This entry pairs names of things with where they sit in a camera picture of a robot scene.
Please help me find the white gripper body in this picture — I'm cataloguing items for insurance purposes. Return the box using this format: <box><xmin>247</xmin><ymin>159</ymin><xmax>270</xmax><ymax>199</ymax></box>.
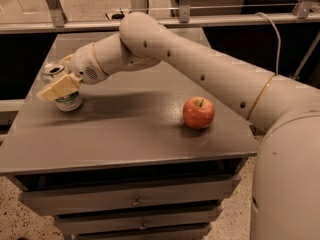
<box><xmin>69</xmin><ymin>43</ymin><xmax>109</xmax><ymax>85</ymax></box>

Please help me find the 7up soda can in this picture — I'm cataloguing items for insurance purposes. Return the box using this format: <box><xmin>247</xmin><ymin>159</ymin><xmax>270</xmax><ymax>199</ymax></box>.
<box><xmin>37</xmin><ymin>62</ymin><xmax>82</xmax><ymax>112</ymax></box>

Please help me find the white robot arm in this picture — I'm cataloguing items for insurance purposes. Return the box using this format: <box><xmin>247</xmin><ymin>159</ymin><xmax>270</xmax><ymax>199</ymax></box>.
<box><xmin>38</xmin><ymin>12</ymin><xmax>320</xmax><ymax>240</ymax></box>

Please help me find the red apple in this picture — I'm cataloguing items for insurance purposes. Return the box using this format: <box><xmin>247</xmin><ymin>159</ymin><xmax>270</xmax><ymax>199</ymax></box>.
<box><xmin>183</xmin><ymin>97</ymin><xmax>215</xmax><ymax>129</ymax></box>

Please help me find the grey drawer cabinet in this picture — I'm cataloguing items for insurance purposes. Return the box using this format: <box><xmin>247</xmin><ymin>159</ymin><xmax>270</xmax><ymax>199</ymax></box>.
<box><xmin>0</xmin><ymin>27</ymin><xmax>261</xmax><ymax>240</ymax></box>

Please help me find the top grey drawer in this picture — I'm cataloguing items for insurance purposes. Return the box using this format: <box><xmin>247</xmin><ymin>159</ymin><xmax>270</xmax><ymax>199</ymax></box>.
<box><xmin>19</xmin><ymin>174</ymin><xmax>241</xmax><ymax>216</ymax></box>

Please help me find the grey drawer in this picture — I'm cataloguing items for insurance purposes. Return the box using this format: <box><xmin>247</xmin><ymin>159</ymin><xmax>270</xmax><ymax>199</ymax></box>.
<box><xmin>55</xmin><ymin>205</ymin><xmax>222</xmax><ymax>234</ymax></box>
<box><xmin>19</xmin><ymin>174</ymin><xmax>241</xmax><ymax>216</ymax></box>
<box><xmin>77</xmin><ymin>223</ymin><xmax>211</xmax><ymax>240</ymax></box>

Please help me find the middle grey drawer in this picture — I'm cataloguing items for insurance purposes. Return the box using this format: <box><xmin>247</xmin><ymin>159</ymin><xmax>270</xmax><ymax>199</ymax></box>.
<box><xmin>55</xmin><ymin>205</ymin><xmax>222</xmax><ymax>234</ymax></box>

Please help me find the bottom grey drawer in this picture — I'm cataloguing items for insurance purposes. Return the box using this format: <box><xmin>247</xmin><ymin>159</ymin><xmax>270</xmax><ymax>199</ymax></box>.
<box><xmin>77</xmin><ymin>223</ymin><xmax>211</xmax><ymax>240</ymax></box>

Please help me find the white cable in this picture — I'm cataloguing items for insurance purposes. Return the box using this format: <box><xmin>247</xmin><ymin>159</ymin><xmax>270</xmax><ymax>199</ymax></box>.
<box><xmin>255</xmin><ymin>12</ymin><xmax>282</xmax><ymax>77</ymax></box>

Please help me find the metal railing frame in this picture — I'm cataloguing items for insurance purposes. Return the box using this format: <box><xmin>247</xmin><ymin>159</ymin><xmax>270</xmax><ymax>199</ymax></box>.
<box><xmin>0</xmin><ymin>0</ymin><xmax>320</xmax><ymax>34</ymax></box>

